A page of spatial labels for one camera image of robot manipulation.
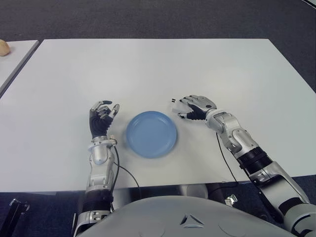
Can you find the black floor device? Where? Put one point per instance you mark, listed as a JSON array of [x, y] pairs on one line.
[[16, 212]]

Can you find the beige rounded object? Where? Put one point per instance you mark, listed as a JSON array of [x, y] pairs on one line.
[[3, 48]]

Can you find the blue round plate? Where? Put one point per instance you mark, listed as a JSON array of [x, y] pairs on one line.
[[151, 134]]

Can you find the grey robot torso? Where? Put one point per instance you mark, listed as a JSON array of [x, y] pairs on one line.
[[172, 217]]

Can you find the white side table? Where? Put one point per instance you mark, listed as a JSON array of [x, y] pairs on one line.
[[14, 63]]

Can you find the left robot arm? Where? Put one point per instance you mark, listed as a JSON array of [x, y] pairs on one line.
[[98, 168]]

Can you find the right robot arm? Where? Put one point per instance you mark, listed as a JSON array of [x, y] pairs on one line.
[[256, 158]]

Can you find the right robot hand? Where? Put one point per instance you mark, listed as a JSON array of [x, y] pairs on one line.
[[200, 106]]

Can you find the silver metal buckle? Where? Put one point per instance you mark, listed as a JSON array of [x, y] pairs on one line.
[[231, 199]]

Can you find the white robot leg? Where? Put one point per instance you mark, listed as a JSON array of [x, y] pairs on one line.
[[193, 190]]

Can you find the white wall charger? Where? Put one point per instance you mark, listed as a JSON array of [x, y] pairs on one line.
[[180, 107]]

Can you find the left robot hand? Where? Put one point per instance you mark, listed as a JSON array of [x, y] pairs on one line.
[[98, 123]]

